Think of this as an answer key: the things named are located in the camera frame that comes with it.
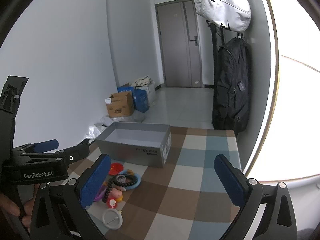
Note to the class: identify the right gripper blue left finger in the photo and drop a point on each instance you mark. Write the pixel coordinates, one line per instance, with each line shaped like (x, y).
(92, 179)

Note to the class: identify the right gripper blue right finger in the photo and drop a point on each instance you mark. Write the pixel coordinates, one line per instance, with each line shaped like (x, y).
(232, 179)

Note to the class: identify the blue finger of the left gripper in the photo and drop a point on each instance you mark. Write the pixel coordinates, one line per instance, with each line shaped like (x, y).
(46, 146)

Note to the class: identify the pink pig figurine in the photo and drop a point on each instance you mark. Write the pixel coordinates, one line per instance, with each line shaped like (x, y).
(116, 194)

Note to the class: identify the small red charm toy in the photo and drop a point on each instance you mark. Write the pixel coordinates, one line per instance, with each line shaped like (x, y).
(112, 203)

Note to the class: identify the red round badge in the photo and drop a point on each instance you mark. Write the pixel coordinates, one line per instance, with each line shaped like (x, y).
(115, 169)

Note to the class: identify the white round badge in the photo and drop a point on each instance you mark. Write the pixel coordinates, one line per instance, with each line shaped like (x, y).
(112, 219)

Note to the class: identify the person's left hand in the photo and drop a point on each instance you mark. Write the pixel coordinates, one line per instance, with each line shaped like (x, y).
(12, 208)

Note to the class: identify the checkered table cloth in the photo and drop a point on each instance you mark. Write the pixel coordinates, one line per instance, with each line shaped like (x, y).
(183, 200)

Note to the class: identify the grey cardboard box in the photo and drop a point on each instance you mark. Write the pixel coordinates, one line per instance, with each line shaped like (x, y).
(136, 143)

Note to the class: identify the black backpack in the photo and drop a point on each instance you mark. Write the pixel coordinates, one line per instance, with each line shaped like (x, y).
(231, 89)

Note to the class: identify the brown cardboard box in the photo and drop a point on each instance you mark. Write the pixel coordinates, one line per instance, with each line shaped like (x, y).
(120, 104)

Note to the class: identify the blue cardboard box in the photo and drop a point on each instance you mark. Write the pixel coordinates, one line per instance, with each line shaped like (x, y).
(140, 98)

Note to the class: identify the beige cloth bag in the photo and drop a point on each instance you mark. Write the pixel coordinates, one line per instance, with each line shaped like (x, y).
(147, 84)

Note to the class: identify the grey door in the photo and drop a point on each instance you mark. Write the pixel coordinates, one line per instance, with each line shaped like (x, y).
(179, 43)

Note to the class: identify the white hanging bag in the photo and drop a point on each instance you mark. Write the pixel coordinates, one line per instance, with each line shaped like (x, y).
(233, 15)

